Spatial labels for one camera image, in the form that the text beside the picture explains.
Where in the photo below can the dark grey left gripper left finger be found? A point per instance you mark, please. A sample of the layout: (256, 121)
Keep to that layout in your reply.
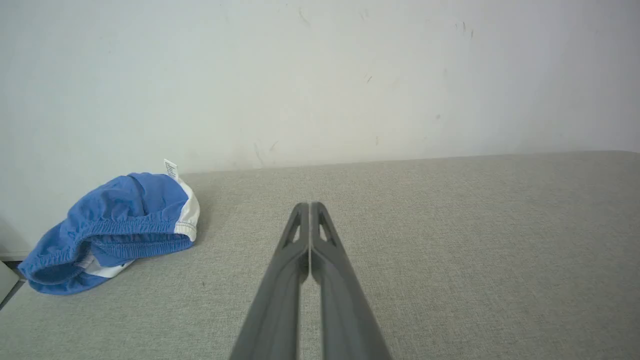
(280, 300)

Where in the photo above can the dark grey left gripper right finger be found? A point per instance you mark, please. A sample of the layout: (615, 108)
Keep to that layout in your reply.
(340, 305)

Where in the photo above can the blue and white shorts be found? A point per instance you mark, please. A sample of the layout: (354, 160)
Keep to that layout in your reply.
(125, 215)

